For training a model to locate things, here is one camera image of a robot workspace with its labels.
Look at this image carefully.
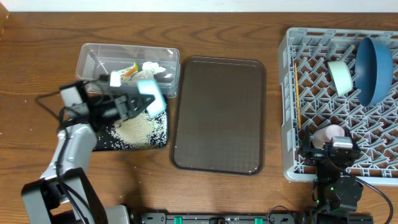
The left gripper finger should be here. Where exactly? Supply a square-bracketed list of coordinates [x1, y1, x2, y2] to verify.
[93, 75, 139, 95]
[124, 93, 155, 120]

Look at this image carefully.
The light blue rice bowl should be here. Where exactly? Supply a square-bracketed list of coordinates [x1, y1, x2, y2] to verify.
[137, 80, 166, 118]

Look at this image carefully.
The small pink cup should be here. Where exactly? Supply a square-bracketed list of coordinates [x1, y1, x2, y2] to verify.
[312, 124, 345, 149]

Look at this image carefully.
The yellow snack wrapper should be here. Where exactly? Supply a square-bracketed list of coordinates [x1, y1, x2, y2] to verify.
[118, 62, 139, 81]

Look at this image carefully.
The white tissue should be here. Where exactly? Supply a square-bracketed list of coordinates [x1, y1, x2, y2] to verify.
[129, 62, 166, 82]

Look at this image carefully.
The wooden chopstick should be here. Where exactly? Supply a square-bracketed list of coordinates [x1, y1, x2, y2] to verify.
[294, 63, 302, 129]

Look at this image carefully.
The small mint green bowl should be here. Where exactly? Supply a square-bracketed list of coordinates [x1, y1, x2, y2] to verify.
[327, 60, 353, 97]

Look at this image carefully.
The large dark blue bowl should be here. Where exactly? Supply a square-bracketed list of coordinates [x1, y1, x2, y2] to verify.
[354, 37, 393, 106]

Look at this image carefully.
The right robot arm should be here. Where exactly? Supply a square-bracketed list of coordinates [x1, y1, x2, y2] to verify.
[298, 128, 363, 223]

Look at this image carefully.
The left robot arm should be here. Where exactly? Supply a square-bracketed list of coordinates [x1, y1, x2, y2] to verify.
[21, 73, 165, 223]

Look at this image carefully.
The grey dishwasher rack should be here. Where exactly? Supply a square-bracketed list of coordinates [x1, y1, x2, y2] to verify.
[278, 27, 397, 186]

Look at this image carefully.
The clear plastic bin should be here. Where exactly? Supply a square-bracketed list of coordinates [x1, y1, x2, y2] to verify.
[76, 43, 180, 98]

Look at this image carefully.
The black plastic tray bin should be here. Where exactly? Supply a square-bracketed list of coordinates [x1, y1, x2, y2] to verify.
[90, 93, 169, 152]

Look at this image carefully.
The spilled rice pile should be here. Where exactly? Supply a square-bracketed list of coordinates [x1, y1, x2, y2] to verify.
[96, 108, 168, 151]

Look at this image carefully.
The brown serving tray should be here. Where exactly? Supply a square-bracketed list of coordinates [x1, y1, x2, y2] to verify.
[170, 56, 266, 176]

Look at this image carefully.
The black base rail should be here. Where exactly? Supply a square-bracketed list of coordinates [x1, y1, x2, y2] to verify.
[139, 213, 374, 224]

